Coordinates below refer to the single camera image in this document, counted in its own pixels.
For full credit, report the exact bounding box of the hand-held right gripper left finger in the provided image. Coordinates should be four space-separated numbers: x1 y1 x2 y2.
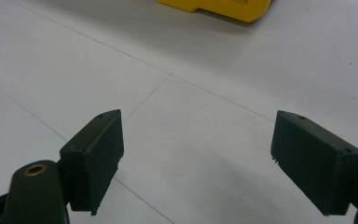
59 108 126 217

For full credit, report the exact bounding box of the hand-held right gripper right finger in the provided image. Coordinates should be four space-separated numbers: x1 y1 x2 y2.
269 109 358 217

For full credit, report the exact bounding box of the black and yellow drawer organizer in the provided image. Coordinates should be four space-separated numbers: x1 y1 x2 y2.
156 0 274 23

